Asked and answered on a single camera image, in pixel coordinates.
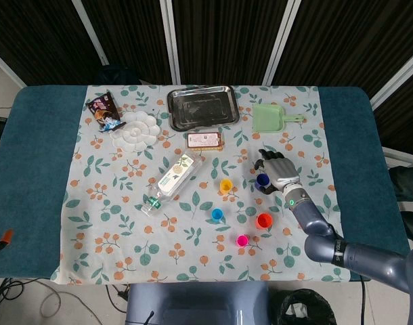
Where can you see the floral printed tablecloth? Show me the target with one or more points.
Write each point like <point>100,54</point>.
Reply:
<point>108,237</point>

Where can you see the light blue plastic cup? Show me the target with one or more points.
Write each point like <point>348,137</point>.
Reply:
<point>216,214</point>

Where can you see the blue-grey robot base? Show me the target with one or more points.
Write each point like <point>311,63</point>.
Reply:
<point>193,304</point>

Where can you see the black trash bag bin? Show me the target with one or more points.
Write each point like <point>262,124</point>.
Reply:
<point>308,308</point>

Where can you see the pink plastic cup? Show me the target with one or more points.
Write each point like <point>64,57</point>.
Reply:
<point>242,240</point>

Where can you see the dark white-framed partition screen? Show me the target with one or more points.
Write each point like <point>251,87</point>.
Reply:
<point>227,40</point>

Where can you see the yellow plastic cup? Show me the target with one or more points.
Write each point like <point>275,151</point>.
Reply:
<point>225,185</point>

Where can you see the clear plastic water bottle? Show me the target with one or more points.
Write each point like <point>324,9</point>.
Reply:
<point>176,176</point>

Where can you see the stainless steel tray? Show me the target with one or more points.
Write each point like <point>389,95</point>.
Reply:
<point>203,108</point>

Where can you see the white flower paint palette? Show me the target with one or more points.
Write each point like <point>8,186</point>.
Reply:
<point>137,132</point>

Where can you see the brown snack wrapper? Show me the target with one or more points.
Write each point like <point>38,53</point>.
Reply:
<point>103,108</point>

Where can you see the dark blue plastic cup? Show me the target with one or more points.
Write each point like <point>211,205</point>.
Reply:
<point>261,179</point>

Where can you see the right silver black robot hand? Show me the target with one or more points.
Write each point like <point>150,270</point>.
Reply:
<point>281,172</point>

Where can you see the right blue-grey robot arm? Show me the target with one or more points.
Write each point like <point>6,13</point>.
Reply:
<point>311,216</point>

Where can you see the flat red yellow box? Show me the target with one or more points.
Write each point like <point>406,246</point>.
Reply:
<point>204,140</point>

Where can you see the green plastic dustpan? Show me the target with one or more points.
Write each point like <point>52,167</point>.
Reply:
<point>267,118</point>

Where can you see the dark chair behind table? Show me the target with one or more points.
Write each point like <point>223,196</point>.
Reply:
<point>118,76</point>

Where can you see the teal velvet table cover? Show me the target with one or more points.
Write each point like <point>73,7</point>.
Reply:
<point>30,169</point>

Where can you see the orange plastic cup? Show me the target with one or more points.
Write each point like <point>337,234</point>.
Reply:
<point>264,220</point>

